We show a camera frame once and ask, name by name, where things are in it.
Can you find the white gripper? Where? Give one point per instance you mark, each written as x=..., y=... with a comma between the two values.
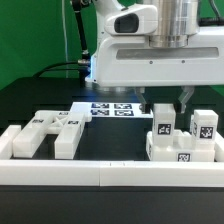
x=158, y=44

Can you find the white chair seat part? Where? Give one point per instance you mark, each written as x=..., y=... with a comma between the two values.
x=180, y=151

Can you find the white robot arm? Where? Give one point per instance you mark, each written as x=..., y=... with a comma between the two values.
x=155, y=43

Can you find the white marker base sheet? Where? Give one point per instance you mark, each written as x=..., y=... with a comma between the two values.
x=111, y=110

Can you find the black cable post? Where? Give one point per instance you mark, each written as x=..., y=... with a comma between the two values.
x=77, y=5

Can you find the white chair back frame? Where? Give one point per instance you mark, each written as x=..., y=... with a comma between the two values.
x=67, y=126

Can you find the white U-shaped fence wall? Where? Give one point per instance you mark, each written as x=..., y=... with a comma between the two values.
x=103, y=173

